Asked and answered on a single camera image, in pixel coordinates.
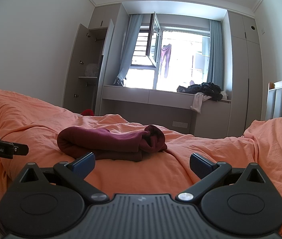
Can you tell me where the maroon garment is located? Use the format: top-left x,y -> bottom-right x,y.
57,125 -> 167,162

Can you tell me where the dark clothes pile on sill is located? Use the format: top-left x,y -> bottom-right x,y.
177,83 -> 223,101

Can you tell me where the red object beside bed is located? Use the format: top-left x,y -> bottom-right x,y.
81,109 -> 94,116

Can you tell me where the tall grey cabinet right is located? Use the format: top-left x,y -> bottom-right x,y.
228,12 -> 263,136

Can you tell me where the grey window seat cabinet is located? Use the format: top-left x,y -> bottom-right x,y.
100,85 -> 231,139

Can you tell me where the white garment on sill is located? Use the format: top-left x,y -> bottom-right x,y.
190,91 -> 229,114

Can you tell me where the orange pillow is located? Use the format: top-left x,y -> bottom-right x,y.
243,117 -> 282,170

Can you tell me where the open grey wardrobe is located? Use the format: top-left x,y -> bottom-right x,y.
62,21 -> 114,115

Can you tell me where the right grey curtain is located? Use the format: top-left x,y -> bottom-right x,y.
207,20 -> 224,89

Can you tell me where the grey curtain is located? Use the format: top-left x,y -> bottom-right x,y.
114,14 -> 143,86
207,20 -> 224,89

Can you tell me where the white bundle on wardrobe shelf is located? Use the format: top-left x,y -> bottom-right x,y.
84,63 -> 99,77

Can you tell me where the window with open sash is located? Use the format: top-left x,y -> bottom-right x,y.
124,14 -> 210,92

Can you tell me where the purple garment hanging outside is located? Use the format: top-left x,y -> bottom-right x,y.
159,44 -> 172,78

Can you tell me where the left grey curtain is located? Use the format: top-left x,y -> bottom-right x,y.
114,14 -> 143,86

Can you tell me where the white wall socket plate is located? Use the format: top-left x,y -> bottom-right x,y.
172,121 -> 188,128

